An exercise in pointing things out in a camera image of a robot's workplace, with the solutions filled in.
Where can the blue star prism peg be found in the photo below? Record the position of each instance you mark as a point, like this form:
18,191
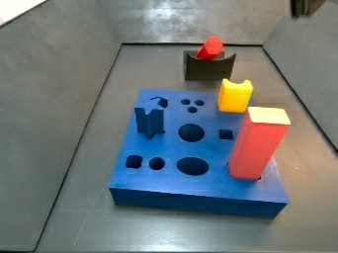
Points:
149,123

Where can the blue foam shape board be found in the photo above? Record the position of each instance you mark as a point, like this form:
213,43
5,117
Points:
176,170

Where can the black curved holder stand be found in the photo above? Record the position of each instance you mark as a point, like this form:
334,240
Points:
207,70

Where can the yellow notched block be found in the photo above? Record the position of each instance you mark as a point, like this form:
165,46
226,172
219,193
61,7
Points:
234,96

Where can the red hexagonal prism peg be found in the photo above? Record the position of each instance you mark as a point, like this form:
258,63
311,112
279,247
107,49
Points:
209,49

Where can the red rectangular tall block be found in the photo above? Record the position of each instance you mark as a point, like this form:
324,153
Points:
262,130

